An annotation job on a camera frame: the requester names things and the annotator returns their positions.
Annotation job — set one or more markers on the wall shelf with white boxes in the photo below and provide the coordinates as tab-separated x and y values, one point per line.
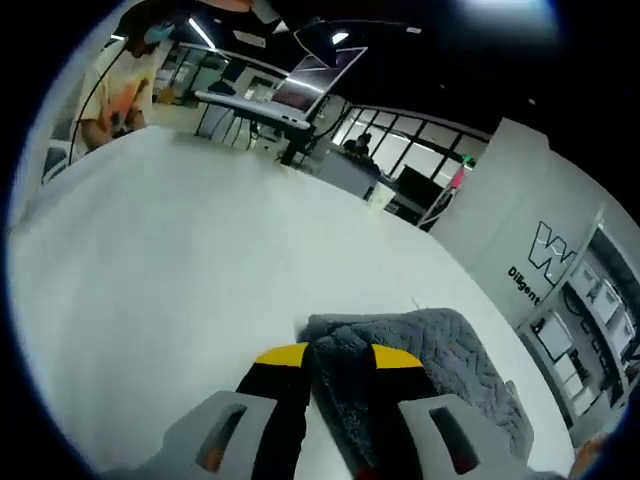
590	320

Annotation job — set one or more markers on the white pillar with black logo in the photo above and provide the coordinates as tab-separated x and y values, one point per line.
510	230

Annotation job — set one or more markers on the grey cabinet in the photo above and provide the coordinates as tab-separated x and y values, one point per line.
350	172

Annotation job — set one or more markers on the grey towel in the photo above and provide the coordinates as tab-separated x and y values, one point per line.
440	360

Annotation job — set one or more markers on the black monitor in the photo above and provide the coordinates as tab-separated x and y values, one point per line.
419	187

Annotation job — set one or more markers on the open laptop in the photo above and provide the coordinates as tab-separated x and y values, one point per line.
315	85

